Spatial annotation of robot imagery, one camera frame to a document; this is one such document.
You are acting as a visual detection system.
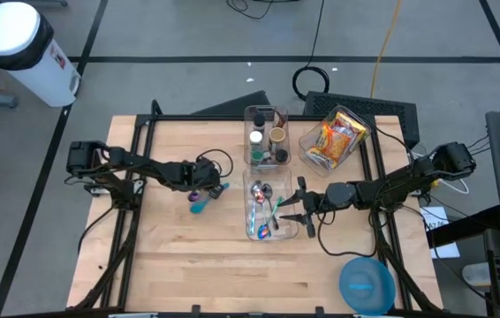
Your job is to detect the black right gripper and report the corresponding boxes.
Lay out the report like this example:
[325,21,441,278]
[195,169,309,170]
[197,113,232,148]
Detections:
[277,177,329,239]

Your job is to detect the teal spoon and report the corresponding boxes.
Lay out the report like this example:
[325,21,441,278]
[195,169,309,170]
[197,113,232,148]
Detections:
[189,182,231,216]

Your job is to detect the dark metal spoon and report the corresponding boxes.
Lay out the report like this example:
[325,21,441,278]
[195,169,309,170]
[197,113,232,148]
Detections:
[261,183,280,231]

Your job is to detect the silver spoon blue handle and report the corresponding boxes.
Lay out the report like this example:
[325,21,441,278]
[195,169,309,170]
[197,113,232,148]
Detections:
[249,179,265,236]

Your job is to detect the blue-edged ramen noodle packet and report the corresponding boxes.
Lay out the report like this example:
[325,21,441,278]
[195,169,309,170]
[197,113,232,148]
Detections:
[305,146,337,170]

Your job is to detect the orange ramen noodle packet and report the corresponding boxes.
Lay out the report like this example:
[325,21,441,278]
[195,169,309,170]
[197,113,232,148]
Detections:
[315,124,352,163]

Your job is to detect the brown ramen noodle packet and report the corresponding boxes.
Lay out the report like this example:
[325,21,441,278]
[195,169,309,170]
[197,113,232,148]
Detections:
[337,124,360,146]

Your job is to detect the yellow ramen noodle packet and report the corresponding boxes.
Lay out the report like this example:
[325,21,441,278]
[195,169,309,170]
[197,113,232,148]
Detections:
[334,110,369,139]

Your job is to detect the clear plastic storage bin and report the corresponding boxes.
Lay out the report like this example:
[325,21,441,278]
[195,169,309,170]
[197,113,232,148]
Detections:
[243,103,292,170]
[242,168,299,242]
[297,103,371,178]

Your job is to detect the blue plastic bowl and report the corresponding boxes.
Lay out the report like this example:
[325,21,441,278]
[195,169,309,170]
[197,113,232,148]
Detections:
[338,256,397,316]

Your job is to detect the white paper sheet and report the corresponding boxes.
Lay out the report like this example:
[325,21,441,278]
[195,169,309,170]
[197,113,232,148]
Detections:
[420,206,461,260]

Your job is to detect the white trash bin black rim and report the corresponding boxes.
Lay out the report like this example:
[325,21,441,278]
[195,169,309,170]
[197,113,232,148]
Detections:
[0,1,82,108]

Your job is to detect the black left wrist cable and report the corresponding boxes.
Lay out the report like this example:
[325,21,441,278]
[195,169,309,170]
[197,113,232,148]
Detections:
[195,148,235,178]

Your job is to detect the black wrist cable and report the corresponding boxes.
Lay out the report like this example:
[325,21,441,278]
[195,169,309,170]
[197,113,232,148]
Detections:
[195,148,235,178]
[317,210,377,258]

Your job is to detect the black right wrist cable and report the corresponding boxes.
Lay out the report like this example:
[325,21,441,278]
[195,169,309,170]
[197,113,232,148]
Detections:
[317,210,377,258]

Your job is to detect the coiled black floor cable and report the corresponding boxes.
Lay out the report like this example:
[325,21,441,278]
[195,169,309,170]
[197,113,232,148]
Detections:
[292,0,331,102]

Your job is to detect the white cables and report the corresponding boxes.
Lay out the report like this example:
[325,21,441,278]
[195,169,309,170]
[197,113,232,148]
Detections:
[442,176,471,195]

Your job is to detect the yellow cable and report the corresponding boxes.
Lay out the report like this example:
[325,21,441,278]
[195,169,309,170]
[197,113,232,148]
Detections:
[368,0,404,99]

